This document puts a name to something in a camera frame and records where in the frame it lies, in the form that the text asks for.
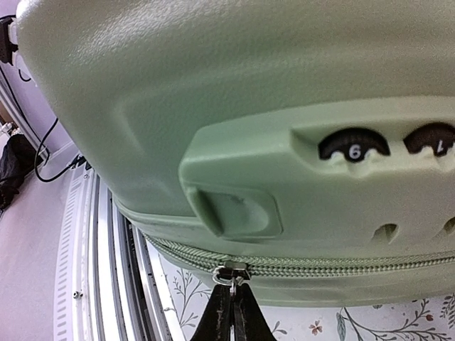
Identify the metal suitcase zipper pull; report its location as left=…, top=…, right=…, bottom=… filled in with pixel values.
left=212, top=261, right=251, bottom=297

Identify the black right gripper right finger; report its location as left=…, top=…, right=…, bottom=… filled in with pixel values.
left=233, top=283, right=277, bottom=341

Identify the green hard-shell suitcase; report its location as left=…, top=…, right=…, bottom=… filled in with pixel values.
left=16, top=1, right=454, bottom=308

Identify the aluminium front rail frame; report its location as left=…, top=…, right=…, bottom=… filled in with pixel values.
left=53, top=166, right=185, bottom=340

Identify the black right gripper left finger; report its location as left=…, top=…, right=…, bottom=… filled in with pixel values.
left=191, top=284, right=232, bottom=341

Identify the floral white tablecloth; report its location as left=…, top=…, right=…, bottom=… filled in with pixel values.
left=155, top=254, right=454, bottom=340

